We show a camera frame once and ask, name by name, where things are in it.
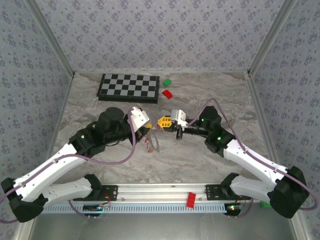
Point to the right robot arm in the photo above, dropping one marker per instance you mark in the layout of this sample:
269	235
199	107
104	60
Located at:
252	160

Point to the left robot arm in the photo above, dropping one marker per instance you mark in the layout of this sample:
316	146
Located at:
50	175

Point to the red sloped toy brick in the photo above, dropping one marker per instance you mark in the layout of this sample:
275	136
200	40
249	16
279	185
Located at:
167	94

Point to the green toy brick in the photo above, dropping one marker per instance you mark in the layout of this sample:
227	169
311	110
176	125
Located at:
167	82
264	205

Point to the black grey chessboard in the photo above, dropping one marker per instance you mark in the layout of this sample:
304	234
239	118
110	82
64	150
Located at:
127	86

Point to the red flat toy brick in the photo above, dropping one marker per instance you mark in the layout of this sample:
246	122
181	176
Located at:
191	200

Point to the left small circuit board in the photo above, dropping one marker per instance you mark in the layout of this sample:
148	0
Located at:
92	208

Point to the small circuit board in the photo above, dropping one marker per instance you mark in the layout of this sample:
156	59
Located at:
233	207
92	208

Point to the right small circuit board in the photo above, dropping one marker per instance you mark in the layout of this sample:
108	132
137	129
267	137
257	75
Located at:
233	207

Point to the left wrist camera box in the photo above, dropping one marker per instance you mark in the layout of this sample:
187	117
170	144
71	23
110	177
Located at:
138	117

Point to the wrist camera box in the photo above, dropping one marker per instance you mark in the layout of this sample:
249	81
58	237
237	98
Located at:
138	117
178	115

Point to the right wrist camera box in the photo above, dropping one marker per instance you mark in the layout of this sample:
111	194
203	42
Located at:
178	115

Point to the aluminium side rail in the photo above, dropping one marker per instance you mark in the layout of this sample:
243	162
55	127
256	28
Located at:
257	100
65	100

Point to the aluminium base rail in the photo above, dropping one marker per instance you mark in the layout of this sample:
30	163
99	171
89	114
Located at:
155	191

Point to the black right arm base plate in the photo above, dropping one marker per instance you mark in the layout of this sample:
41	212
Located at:
212	192

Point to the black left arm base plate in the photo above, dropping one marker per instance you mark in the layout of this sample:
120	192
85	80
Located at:
111	193

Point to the aluminium frame post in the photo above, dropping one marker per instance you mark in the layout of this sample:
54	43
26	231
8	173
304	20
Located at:
53	37
269	37

